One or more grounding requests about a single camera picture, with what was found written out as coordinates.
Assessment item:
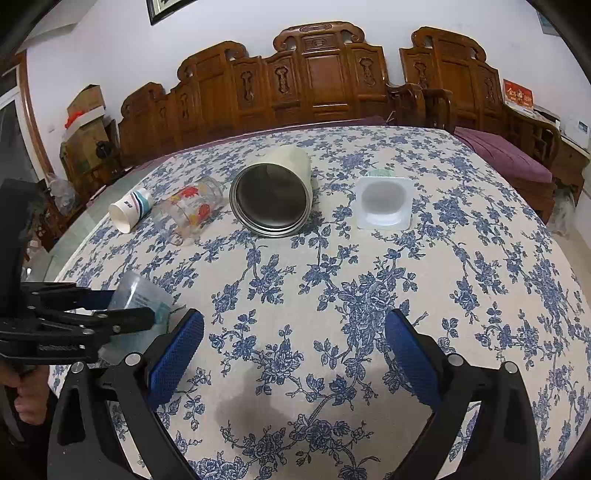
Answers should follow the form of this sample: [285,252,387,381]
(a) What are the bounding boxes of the carved wooden armchair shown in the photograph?
[400,26,561,168]

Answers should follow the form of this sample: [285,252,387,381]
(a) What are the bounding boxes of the cream steel-lined tumbler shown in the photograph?
[228,145,314,238]

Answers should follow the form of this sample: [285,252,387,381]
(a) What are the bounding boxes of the carved wooden sofa bench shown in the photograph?
[119,21,391,165]

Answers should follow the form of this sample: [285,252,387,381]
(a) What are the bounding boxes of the black framed wall picture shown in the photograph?
[146,0,195,25]

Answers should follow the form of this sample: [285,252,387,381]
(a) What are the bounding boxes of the purple armchair cushion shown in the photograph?
[454,127,553,184]

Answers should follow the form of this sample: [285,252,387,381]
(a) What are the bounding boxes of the clear frosted plastic cup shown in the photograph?
[108,271,173,334]

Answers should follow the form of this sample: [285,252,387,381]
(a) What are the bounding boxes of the red sign card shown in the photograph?
[503,79,534,111]

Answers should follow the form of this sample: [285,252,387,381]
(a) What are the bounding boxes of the white paper cup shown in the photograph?
[108,188,154,234]

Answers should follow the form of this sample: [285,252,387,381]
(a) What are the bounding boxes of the wooden side cabinet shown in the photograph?
[503,105,590,205]

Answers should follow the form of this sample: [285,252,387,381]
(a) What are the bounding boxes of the glass cup with red flowers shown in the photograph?
[151,176,223,246]

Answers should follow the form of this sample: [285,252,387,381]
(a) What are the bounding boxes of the stacked cardboard boxes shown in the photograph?
[60,84,115,184]

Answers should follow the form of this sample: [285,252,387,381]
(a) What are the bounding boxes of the white green plastic cup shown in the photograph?
[352,170,415,231]

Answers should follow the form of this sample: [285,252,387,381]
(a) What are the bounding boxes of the person's left hand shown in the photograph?
[0,361,49,426]

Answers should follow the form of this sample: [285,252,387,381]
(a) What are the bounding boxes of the blue floral tablecloth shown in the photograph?
[59,126,590,479]

